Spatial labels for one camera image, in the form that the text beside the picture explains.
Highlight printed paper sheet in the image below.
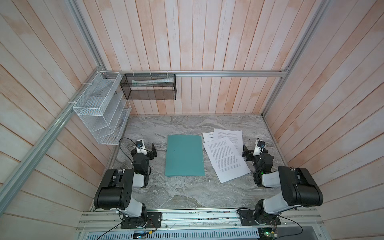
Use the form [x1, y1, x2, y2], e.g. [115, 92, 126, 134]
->
[214, 129, 243, 155]
[203, 132, 217, 143]
[203, 137, 251, 183]

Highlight green file folder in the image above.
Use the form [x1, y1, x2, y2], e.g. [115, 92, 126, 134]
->
[165, 135, 205, 177]

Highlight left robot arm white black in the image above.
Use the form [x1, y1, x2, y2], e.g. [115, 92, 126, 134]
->
[94, 140, 158, 228]

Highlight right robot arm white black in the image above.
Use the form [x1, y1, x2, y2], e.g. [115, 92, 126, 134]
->
[242, 142, 324, 225]

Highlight papers in black basket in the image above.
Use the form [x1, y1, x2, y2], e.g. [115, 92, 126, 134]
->
[132, 78, 175, 87]

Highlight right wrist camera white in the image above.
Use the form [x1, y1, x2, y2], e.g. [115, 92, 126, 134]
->
[253, 138, 265, 156]

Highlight white wire mesh rack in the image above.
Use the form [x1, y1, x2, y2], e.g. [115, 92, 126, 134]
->
[73, 72, 132, 145]

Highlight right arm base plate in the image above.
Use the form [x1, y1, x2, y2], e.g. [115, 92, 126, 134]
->
[237, 208, 281, 226]

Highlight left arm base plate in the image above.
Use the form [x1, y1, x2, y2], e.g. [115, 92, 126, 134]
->
[121, 212, 162, 229]

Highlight black mesh wall basket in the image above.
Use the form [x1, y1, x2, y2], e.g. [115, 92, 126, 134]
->
[120, 73, 177, 101]

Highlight aluminium mounting rail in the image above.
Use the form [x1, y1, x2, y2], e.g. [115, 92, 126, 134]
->
[76, 208, 325, 232]

